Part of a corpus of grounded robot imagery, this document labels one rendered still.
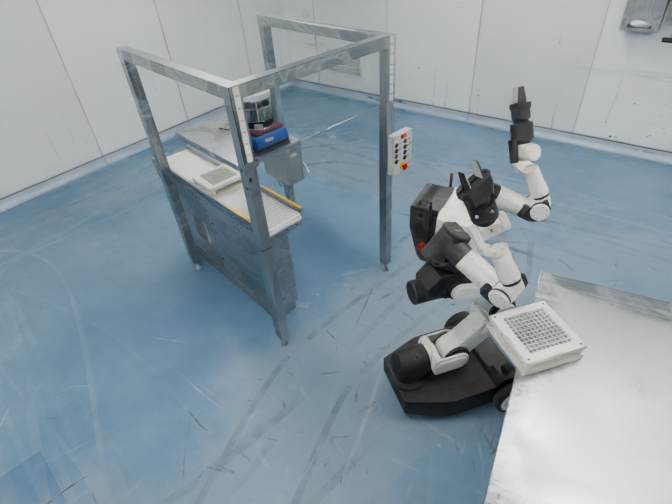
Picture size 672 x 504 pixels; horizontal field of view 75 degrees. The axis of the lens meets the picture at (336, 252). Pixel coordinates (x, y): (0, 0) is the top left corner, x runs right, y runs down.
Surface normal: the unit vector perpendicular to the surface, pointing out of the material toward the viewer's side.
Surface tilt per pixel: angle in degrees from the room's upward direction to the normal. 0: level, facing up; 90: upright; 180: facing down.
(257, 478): 0
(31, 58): 90
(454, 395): 0
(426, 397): 0
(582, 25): 90
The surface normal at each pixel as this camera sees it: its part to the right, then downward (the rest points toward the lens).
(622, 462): -0.07, -0.78
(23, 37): 0.78, 0.35
